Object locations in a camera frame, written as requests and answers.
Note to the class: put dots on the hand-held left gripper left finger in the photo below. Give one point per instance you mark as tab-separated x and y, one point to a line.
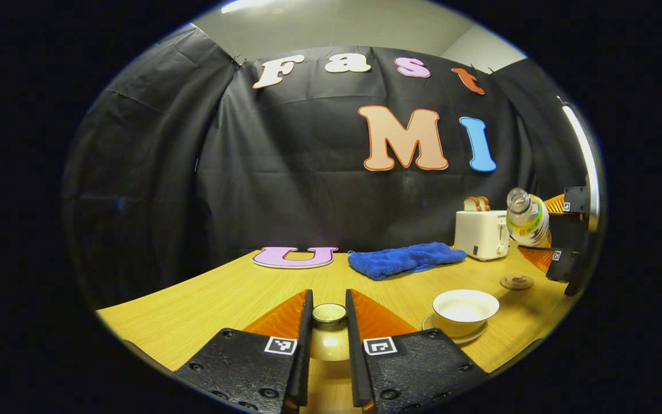
302	356

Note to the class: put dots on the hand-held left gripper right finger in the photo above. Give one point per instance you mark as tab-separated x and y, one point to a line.
355	356

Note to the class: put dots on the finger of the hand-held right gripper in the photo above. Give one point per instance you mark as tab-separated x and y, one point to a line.
561	264
575	200

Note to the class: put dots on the cream teacup lid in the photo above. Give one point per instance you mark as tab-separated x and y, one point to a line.
329	339

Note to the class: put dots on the plastic water bottle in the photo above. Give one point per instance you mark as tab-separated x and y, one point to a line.
529	221

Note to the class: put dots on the round cork coaster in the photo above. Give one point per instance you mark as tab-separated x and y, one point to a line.
517	282

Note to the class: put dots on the cream teacup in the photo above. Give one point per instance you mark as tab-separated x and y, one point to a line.
464	310

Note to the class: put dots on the white toaster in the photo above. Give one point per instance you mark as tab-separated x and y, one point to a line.
480	234

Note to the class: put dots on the bread slice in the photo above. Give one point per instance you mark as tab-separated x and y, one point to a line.
470	204
484	203

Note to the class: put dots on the purple letter cutout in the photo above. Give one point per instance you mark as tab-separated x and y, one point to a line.
273	259

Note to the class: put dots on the blue towel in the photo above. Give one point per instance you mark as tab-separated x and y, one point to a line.
405	260

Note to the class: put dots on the cream saucer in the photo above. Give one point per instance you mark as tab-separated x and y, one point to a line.
469	339

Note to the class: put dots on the black backdrop cloth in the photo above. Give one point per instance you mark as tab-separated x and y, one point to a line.
193	172

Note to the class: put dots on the ceiling light panel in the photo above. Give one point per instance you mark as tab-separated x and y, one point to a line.
247	6

